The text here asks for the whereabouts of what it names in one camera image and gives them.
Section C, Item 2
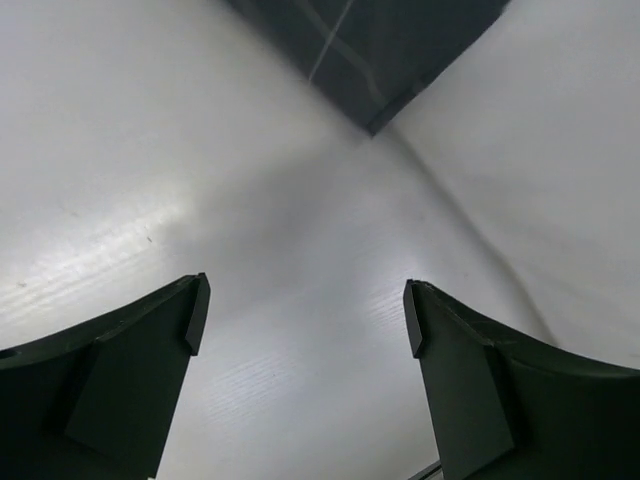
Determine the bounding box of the white pillow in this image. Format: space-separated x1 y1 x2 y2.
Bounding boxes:
395 18 639 367

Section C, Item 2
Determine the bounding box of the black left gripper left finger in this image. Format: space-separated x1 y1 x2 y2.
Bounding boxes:
1 273 210 479

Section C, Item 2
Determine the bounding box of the dark grey checked pillowcase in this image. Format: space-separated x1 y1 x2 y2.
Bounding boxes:
229 0 508 135

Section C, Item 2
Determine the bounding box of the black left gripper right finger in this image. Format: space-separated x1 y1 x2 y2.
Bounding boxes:
403 280 639 479

